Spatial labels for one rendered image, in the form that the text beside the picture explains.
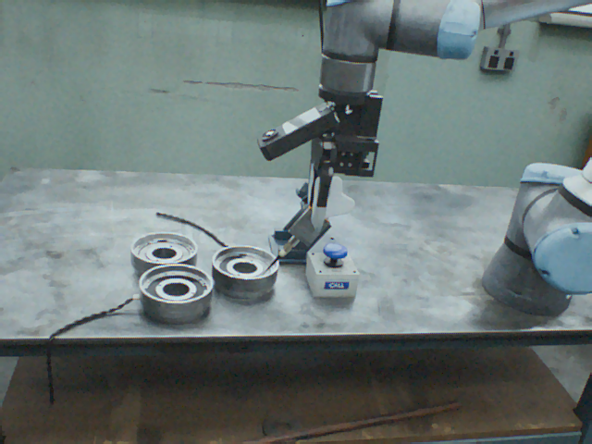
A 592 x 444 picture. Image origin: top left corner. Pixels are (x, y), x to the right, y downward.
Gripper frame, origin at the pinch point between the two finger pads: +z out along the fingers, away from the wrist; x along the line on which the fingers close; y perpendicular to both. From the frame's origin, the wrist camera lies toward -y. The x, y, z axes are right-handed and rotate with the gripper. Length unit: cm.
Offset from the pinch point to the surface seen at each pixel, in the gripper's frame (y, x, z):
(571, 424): 54, -5, 38
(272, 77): 11, 164, 14
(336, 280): 4.8, -1.5, 9.7
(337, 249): 4.9, 1.2, 5.6
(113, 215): -32.6, 25.0, 12.8
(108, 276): -30.5, 3.4, 12.9
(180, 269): -19.3, 0.4, 9.6
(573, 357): 127, 84, 93
